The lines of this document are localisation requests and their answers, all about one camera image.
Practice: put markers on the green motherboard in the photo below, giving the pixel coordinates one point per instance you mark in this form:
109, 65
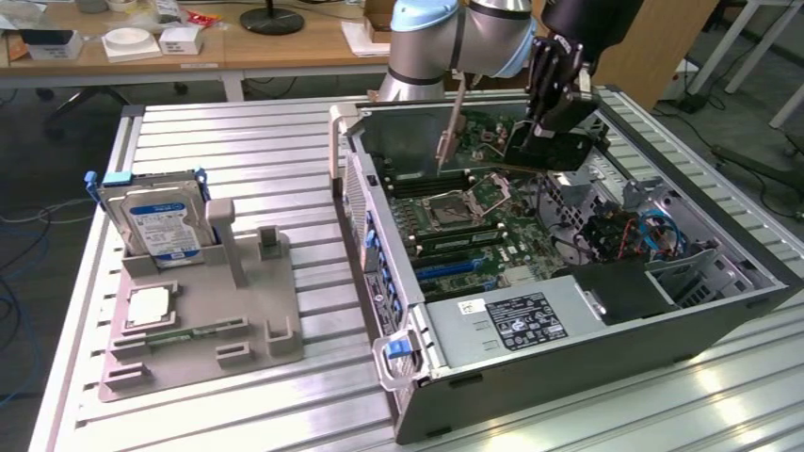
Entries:
521, 221

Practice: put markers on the hard disk with blue carrier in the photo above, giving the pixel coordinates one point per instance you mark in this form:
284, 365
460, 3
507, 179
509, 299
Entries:
157, 226

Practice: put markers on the round white holder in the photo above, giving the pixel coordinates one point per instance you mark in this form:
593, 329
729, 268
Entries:
128, 42

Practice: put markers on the green graphics card black shroud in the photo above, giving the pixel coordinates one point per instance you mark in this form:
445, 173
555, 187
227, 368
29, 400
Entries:
477, 141

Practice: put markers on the silver chipset heatsink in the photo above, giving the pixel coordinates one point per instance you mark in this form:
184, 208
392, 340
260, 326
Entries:
517, 275

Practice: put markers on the brown cardboard box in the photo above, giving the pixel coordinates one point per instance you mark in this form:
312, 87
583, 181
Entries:
376, 16

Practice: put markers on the grey cup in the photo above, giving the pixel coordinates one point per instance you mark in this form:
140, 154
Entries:
92, 5

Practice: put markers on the clear plastic bag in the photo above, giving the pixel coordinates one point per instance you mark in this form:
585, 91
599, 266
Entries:
19, 19

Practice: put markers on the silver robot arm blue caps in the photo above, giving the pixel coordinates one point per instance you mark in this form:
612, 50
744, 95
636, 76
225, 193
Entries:
427, 42

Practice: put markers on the black power adapter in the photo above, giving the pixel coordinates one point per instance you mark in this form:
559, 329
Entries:
692, 103

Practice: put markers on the white box black lid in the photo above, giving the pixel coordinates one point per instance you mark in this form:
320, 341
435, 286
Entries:
53, 49

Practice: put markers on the small brown box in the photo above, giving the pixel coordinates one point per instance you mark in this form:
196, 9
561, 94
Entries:
17, 49

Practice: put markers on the black round stand base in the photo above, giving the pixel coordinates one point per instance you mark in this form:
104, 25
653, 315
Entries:
273, 23

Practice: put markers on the small white box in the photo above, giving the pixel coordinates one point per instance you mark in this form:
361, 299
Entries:
180, 40

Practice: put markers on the grey power supply unit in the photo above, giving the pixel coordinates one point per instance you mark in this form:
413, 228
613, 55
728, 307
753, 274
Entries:
464, 339

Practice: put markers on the grey metal disk bay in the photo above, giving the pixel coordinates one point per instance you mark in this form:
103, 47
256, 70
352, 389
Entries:
697, 278

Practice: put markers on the perforated metal drive cage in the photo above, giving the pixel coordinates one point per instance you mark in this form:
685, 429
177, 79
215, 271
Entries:
577, 188

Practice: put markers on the white table frame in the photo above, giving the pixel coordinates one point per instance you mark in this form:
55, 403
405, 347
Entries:
747, 47

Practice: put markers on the wooden cabinet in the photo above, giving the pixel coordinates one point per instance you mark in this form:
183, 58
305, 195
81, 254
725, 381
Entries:
659, 56

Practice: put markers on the blue release latch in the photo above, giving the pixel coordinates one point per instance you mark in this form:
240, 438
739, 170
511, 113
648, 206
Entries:
396, 349

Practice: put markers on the red packet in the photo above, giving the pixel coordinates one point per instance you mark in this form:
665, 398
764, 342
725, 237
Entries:
204, 20

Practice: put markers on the black open PC case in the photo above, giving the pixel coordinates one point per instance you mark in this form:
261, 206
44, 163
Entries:
565, 386

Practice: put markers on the grey parts rack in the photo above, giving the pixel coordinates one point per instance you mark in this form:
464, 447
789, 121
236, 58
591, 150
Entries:
207, 301

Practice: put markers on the green RAM stick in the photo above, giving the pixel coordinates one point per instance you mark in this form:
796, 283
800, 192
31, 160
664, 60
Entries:
181, 334
459, 240

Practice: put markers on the CPU socket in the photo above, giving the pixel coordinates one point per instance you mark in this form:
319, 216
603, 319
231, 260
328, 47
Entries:
449, 212

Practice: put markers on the silver CPU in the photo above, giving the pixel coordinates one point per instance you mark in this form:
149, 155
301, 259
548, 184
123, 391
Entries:
147, 306

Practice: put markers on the white papers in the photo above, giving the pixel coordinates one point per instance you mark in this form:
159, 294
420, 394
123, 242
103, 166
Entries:
361, 44

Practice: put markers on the grey plastic packet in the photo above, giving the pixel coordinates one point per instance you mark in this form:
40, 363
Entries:
167, 11

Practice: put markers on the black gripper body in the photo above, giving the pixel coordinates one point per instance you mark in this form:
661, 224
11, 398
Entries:
591, 23

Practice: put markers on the black chair base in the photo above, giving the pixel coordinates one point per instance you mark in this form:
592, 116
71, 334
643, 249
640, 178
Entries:
753, 160
63, 110

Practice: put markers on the metal socket cover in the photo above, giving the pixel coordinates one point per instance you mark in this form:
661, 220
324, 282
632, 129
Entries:
492, 177

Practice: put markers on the wooden desk white frame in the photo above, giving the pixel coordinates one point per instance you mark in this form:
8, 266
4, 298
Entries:
301, 52
88, 68

